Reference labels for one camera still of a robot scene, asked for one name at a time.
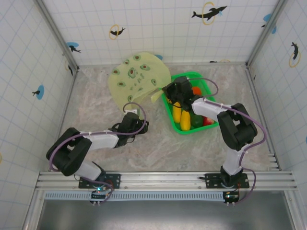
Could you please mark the green plastic basket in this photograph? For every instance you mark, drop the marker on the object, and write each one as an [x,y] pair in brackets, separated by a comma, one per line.
[204,88]

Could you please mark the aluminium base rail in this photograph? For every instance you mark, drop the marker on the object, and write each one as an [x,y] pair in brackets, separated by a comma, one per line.
[163,179]

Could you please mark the aluminium side frame rail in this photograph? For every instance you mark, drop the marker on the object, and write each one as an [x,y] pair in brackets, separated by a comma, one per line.
[74,76]
[254,91]

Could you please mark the aluminium corner post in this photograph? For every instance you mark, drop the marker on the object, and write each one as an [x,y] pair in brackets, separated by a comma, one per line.
[263,36]
[57,36]

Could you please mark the grey metal panel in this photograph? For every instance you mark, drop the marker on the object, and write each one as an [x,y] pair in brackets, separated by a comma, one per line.
[156,215]

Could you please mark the orange-red fake tomato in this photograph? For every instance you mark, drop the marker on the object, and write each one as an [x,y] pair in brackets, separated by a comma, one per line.
[196,90]

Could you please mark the long aluminium frame rail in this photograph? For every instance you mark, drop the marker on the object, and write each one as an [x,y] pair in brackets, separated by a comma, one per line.
[96,64]

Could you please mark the black fish blue circle sticker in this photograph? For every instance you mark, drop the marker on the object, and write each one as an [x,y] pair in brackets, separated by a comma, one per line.
[73,46]
[267,18]
[39,92]
[160,57]

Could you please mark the green round fake fruit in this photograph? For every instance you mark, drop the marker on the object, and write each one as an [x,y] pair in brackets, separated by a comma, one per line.
[197,121]

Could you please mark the long yellow fake fruit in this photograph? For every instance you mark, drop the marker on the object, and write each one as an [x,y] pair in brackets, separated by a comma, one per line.
[185,121]
[177,112]

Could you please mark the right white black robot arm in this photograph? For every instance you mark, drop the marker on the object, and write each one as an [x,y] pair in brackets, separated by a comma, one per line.
[206,107]

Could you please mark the yellow avocado print plastic bag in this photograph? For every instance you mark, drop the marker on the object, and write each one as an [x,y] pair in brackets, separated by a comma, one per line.
[134,72]

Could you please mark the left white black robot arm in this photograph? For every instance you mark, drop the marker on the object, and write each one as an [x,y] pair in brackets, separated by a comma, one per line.
[103,141]

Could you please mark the red fake strawberry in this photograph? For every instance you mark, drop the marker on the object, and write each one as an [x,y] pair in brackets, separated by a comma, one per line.
[208,121]

